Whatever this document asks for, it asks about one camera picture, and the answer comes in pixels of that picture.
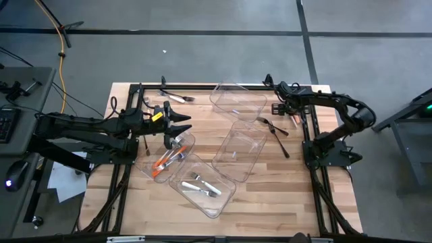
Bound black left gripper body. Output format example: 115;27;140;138
148;100;173;151

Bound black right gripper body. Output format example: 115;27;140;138
271;101;303;117

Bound orange-handled fork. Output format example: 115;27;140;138
155;144;189;171
152;134;185;171
151;152;188;178

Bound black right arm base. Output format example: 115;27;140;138
302;139;364;169

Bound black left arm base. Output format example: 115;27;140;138
84;140;140;166

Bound black fork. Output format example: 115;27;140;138
255;116;290;137
157;88;196;103
142;134;152;157
268;121;291;159

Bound clear plastic bin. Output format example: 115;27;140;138
168;153;237;219
134;130;196;184
209;82;268;123
211;120;268;184

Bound white paper sheets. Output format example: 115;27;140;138
46;151;89;204

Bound grey side desk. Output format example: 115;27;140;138
0;66;57;239

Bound person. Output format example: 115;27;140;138
289;232;312;243

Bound grey metal stand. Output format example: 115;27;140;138
371;86;432;198

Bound black tripod stand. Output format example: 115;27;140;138
35;0;85;49

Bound black computer mouse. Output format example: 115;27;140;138
4;159;30;193

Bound black clamp tool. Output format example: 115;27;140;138
0;77;44;103

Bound black keyboard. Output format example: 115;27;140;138
0;107;22;145

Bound black aluminium table frame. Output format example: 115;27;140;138
76;82;364;237

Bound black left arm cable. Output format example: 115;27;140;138
108;95;119;118

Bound yellow floor cable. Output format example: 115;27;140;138
32;0;68;115

